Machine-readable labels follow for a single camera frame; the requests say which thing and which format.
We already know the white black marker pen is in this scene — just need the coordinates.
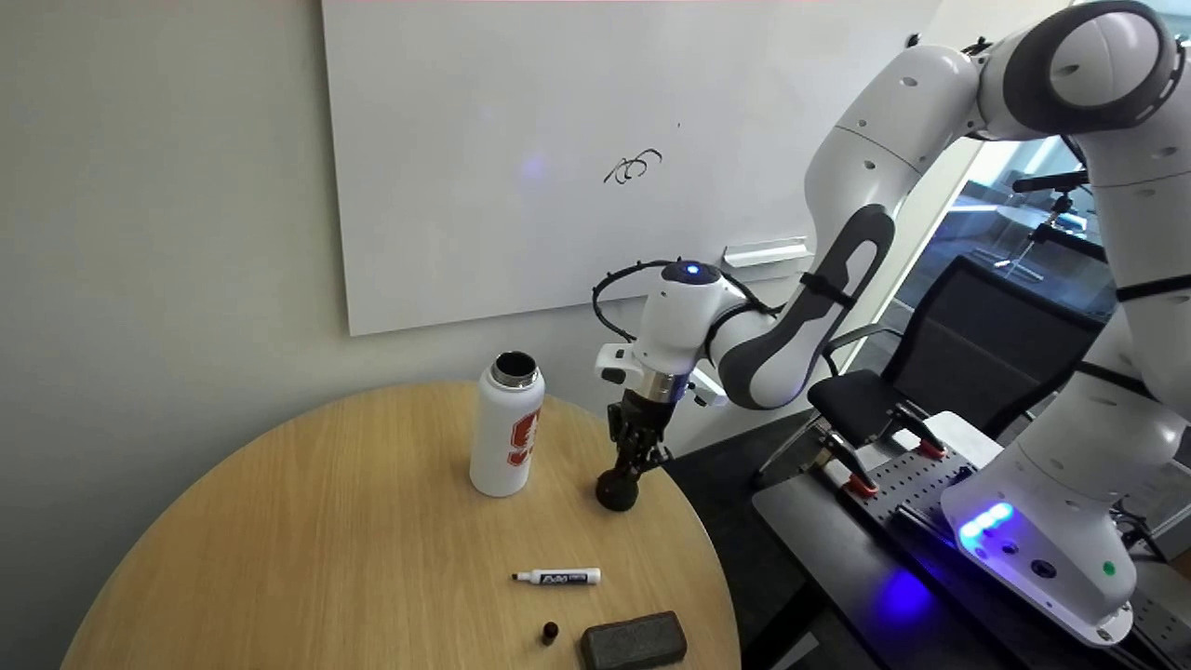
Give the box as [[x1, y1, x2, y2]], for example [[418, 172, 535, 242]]
[[509, 567, 604, 587]]

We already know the black bottle cap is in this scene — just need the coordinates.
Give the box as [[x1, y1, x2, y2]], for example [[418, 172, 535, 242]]
[[597, 469, 639, 513]]

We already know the white eraser on whiteboard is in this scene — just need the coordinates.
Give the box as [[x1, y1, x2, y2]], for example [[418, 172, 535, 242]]
[[721, 242, 808, 270]]

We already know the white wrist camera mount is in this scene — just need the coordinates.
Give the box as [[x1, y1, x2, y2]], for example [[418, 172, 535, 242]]
[[597, 341, 721, 404]]

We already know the small dark marker cap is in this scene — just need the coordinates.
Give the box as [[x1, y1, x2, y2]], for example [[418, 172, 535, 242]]
[[535, 623, 563, 649]]

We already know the dark grey whiteboard eraser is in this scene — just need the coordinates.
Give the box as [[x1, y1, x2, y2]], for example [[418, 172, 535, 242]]
[[579, 609, 688, 670]]

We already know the white water bottle red logo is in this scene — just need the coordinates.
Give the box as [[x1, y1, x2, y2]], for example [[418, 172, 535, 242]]
[[469, 351, 548, 500]]

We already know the black office chair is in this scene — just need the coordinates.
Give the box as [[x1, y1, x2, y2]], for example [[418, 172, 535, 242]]
[[808, 255, 1100, 445]]

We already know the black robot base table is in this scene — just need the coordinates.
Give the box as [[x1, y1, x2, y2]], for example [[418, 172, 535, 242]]
[[752, 439, 1191, 670]]

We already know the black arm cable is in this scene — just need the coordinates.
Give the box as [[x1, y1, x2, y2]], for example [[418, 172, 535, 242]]
[[589, 255, 786, 341]]

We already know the round wooden table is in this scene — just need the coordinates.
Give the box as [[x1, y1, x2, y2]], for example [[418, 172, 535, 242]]
[[64, 382, 742, 670]]

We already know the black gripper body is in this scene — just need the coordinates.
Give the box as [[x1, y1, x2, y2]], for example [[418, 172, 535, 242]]
[[608, 392, 675, 456]]

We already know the white wall whiteboard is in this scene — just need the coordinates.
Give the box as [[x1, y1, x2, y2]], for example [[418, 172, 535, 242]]
[[319, 0, 942, 334]]

